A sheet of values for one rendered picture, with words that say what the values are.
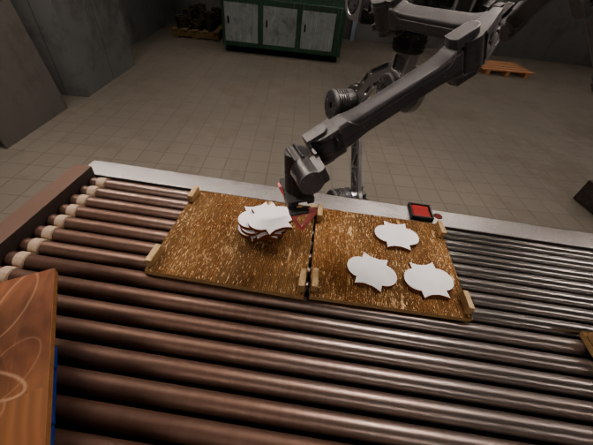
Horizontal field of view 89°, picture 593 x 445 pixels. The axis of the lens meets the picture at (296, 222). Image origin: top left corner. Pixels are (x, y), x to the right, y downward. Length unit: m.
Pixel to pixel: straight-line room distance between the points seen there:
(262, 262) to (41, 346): 0.47
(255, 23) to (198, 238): 5.64
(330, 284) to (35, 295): 0.62
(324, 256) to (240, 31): 5.78
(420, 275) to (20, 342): 0.86
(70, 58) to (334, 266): 4.08
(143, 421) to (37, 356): 0.21
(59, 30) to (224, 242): 3.82
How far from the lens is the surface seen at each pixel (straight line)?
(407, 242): 0.97
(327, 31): 6.29
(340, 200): 1.09
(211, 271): 0.81
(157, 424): 0.70
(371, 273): 0.84
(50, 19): 4.47
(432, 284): 0.89
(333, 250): 0.88
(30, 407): 0.65
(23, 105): 3.98
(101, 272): 0.92
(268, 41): 6.35
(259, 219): 0.84
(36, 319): 0.73
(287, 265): 0.82
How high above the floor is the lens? 1.57
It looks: 43 degrees down
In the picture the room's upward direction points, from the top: 7 degrees clockwise
